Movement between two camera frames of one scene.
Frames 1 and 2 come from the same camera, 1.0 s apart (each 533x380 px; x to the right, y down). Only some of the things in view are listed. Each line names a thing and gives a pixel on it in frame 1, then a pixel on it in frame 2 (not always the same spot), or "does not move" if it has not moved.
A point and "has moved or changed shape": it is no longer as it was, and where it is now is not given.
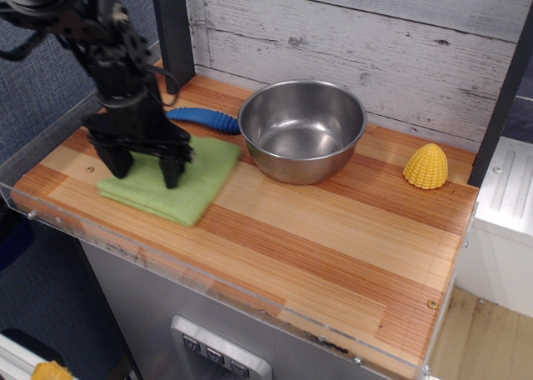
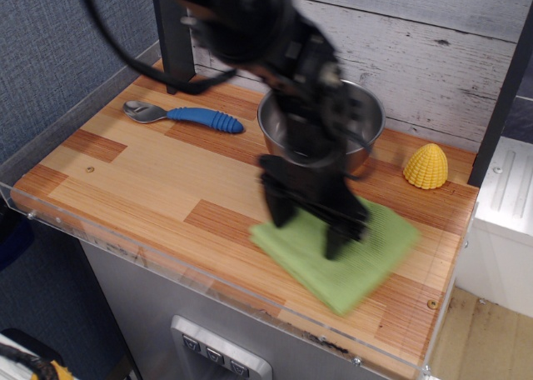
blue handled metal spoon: (219, 121) does not move
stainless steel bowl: (302, 132) has moved or changed shape
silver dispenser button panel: (202, 352) does not move
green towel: (144, 192) → (298, 252)
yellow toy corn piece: (426, 167) does not move
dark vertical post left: (176, 44) does not move
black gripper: (141, 127) → (316, 183)
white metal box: (497, 265) does not move
